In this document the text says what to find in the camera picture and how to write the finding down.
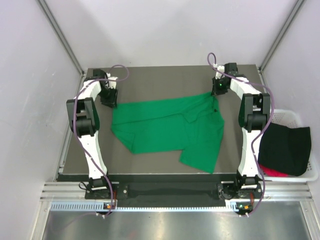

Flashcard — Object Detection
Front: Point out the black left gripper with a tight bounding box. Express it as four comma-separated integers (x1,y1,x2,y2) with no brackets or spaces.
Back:
97,86,118,109

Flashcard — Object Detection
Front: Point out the green t shirt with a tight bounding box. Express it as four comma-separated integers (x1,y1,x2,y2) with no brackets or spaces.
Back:
110,92,225,174

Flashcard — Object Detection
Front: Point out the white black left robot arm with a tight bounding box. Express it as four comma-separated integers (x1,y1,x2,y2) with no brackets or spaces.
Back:
66,68,118,200

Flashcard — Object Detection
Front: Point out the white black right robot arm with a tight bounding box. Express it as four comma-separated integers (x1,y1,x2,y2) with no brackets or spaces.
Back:
210,63,271,200

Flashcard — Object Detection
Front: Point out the white plastic laundry basket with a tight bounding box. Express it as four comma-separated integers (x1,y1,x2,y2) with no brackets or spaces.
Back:
258,109,319,183

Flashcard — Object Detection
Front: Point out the black t shirt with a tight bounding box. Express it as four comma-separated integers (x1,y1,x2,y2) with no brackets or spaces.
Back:
258,123,312,177

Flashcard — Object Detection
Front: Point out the red t shirt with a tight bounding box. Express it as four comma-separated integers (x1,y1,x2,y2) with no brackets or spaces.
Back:
259,164,288,177

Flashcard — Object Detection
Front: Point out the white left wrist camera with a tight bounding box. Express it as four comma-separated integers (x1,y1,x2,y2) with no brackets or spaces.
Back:
105,73,119,89

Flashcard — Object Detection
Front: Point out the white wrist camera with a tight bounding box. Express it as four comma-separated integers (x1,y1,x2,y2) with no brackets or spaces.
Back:
213,64,225,79
105,73,119,89

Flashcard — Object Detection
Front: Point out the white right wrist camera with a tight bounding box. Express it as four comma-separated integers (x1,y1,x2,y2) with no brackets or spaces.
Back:
213,64,225,79

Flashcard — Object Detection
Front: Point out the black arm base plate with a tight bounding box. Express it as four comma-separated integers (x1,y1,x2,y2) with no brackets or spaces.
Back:
85,182,259,200

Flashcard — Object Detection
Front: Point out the aluminium left frame post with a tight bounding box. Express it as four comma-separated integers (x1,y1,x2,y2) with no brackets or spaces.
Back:
35,0,85,76

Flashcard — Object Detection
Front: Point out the aluminium frame post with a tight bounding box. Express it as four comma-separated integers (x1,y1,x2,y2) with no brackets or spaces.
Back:
35,0,85,76
258,0,306,74

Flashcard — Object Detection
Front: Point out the aluminium right frame post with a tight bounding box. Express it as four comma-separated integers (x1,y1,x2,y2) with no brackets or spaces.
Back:
258,0,306,74

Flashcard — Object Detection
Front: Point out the grey slotted cable duct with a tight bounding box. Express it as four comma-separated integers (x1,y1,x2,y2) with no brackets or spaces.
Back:
50,201,254,213

